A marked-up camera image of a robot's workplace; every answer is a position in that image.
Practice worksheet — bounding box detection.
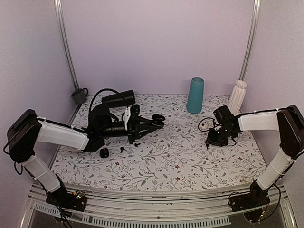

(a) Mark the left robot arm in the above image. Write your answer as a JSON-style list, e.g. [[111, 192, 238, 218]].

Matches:
[[6, 104, 165, 206]]

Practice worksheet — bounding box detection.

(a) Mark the white ribbed vase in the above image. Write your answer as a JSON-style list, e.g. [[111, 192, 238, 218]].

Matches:
[[228, 80, 247, 115]]

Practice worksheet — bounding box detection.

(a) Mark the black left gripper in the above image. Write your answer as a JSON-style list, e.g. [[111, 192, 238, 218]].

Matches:
[[99, 116, 156, 144]]

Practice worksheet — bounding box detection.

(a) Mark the white earbud charging case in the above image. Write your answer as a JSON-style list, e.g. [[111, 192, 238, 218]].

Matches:
[[199, 122, 210, 131]]

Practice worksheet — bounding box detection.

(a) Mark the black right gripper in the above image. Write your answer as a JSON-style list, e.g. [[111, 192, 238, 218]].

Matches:
[[206, 126, 234, 147]]

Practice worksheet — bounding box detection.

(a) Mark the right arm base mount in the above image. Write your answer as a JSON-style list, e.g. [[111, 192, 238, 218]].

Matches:
[[228, 192, 270, 212]]

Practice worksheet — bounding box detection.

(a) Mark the teal plastic cup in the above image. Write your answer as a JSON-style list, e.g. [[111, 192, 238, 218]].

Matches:
[[186, 77, 204, 114]]

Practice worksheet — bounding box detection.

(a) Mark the aluminium frame post left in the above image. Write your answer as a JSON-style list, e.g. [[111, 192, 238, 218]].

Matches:
[[53, 0, 80, 90]]

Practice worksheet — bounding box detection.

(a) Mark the floral patterned table mat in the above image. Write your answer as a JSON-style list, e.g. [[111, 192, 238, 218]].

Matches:
[[52, 95, 266, 191]]

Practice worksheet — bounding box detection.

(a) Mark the black earbud case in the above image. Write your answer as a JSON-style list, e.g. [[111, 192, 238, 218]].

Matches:
[[99, 148, 109, 159], [152, 114, 165, 126]]

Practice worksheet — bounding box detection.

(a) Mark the dark green ceramic mug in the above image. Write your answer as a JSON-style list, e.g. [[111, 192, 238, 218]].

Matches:
[[71, 88, 88, 105]]

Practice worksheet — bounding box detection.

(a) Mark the aluminium front rail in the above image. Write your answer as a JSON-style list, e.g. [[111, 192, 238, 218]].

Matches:
[[21, 182, 297, 228]]

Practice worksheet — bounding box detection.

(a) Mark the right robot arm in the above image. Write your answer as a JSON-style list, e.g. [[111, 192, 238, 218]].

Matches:
[[135, 105, 279, 194]]

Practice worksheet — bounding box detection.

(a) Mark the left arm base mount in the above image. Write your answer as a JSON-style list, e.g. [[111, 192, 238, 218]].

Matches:
[[46, 189, 88, 212]]

